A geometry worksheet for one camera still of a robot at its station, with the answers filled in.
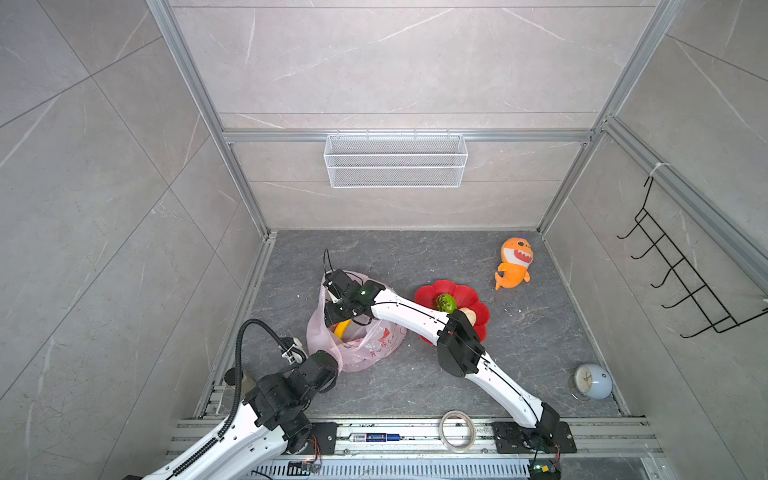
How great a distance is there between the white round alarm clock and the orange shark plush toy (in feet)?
1.07

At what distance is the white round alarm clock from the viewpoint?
76 cm

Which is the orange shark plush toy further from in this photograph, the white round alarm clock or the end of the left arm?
the end of the left arm

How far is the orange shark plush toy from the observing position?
3.38ft
